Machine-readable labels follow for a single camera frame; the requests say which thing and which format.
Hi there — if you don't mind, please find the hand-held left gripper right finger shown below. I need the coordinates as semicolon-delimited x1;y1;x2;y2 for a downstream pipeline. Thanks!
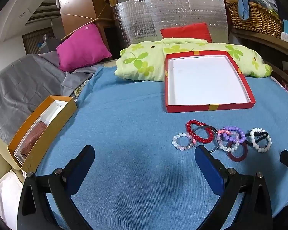
194;145;273;230

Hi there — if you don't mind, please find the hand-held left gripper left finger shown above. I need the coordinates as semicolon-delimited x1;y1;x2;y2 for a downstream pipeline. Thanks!
17;145;96;230

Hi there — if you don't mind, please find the pink and clear bead bracelet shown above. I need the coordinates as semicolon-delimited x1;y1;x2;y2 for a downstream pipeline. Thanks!
216;129;238;152

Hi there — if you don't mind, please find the dark red ring bangle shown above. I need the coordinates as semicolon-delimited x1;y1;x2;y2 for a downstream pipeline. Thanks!
226;141;248;162

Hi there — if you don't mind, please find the opaque white bead bracelet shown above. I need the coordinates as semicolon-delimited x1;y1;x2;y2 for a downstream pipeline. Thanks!
250;127;272;153

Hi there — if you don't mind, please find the silver metal bangle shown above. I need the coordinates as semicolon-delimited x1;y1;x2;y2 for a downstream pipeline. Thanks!
193;124;221;153

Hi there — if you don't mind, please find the translucent white bead bracelet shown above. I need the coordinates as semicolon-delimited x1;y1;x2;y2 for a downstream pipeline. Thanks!
172;132;194;152

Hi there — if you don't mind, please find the black hair tie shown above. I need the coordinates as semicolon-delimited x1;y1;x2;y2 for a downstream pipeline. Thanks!
244;131;269;146

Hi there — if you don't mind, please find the purple bead bracelet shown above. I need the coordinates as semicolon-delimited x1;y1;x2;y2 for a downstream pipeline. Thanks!
221;125;245;145

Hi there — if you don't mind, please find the red bead bracelet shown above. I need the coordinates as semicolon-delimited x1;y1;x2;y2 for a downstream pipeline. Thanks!
185;120;214;145

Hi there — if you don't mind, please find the red box with white inside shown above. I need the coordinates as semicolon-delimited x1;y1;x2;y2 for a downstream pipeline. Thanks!
164;50;256;113

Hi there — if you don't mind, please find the orange cardboard box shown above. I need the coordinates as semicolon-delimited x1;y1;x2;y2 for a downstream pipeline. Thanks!
8;95;78;172

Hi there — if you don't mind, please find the brown folded cloth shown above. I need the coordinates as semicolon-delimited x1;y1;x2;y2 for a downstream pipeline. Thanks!
20;122;48;160

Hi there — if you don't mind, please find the blue blanket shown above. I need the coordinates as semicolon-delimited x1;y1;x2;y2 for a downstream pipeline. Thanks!
36;63;288;230

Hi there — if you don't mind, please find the white pillow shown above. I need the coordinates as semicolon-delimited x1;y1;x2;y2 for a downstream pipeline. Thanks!
0;170;27;230

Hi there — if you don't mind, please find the beige cushion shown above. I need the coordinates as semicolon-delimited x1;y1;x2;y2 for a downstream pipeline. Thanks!
0;127;24;194

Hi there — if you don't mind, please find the grey blanket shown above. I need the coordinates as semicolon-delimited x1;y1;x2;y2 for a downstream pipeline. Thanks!
0;51;103;144

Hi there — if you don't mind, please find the wooden shelf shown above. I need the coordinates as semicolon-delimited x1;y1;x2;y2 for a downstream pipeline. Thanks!
230;26;288;96

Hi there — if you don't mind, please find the pink cushion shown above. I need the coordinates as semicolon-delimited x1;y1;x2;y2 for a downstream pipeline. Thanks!
56;23;112;72

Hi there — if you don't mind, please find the green clover print pillow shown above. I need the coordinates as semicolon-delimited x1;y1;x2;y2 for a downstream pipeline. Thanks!
114;38;273;82

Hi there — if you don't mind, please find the brown wicker chest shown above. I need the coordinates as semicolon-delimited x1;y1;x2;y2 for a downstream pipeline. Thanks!
22;27;54;54

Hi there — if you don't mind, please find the red cushion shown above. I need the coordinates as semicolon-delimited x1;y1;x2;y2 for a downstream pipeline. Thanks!
160;23;212;44

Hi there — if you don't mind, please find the thin wooden stick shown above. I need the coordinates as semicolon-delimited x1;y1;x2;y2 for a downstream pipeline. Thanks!
61;17;101;41

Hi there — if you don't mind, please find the wicker basket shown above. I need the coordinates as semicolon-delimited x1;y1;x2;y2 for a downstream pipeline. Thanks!
226;1;284;39

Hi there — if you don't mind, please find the blue cloth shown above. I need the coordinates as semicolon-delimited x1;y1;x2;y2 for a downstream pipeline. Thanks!
238;0;256;20

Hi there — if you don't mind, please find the silver foil insulation mat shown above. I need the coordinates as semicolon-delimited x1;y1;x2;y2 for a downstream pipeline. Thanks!
112;0;229;53

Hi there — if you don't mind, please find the wooden cabinet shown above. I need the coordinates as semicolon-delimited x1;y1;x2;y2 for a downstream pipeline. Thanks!
56;0;113;44

